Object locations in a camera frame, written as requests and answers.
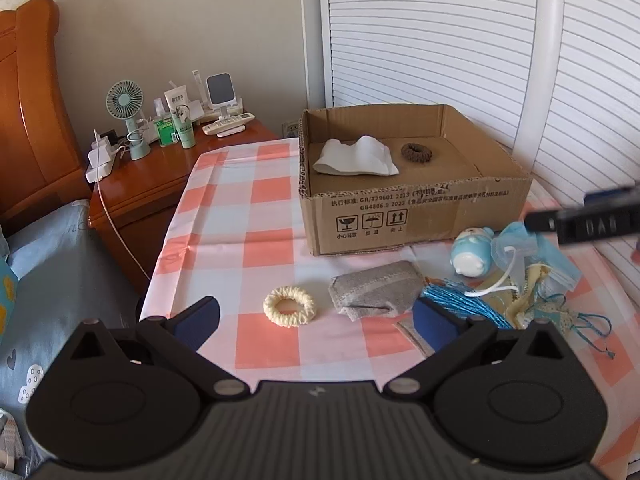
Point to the blue printed bedding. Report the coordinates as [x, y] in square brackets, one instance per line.
[60, 270]

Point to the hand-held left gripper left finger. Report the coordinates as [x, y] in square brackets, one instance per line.
[200, 317]

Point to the white folded cloth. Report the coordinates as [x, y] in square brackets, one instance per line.
[355, 157]

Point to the white charger plug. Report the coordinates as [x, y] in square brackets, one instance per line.
[102, 141]

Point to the brown scrunchie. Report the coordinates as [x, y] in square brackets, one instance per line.
[406, 152]

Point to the white tube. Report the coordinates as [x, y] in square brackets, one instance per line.
[176, 97]

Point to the yellow cloth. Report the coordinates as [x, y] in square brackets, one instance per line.
[520, 305]

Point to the green tube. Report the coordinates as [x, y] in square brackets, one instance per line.
[185, 130]

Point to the black adapter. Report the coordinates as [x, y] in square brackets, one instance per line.
[117, 139]

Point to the pink checked tablecloth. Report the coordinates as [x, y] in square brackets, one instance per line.
[250, 240]

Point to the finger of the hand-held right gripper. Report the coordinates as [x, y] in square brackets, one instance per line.
[575, 225]
[610, 197]

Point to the blue face mask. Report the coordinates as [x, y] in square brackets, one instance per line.
[520, 240]

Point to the white louvred door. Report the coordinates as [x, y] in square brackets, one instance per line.
[425, 35]

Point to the blue plush toy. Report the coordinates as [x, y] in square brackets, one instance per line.
[467, 255]

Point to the white phone stand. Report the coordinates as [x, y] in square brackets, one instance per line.
[219, 89]

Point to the white organizer tray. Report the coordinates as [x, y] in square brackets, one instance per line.
[200, 110]

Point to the cream scrunchie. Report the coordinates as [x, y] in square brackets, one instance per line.
[272, 310]

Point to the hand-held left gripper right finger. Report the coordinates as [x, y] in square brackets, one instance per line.
[434, 327]

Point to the cardboard box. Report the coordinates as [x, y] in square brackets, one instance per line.
[425, 210]

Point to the green desk fan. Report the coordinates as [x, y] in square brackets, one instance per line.
[124, 100]

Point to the green bottle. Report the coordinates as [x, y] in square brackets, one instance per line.
[165, 130]

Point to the white power strip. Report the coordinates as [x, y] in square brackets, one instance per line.
[100, 167]

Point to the white remote control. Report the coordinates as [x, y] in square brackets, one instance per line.
[227, 124]

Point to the wooden nightstand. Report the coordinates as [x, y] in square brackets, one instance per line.
[150, 185]

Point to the white curved pipe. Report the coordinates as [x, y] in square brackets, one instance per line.
[545, 60]

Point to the wooden bed headboard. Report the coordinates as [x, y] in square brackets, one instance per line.
[30, 110]

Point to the white wall outlet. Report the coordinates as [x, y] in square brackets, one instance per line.
[291, 128]

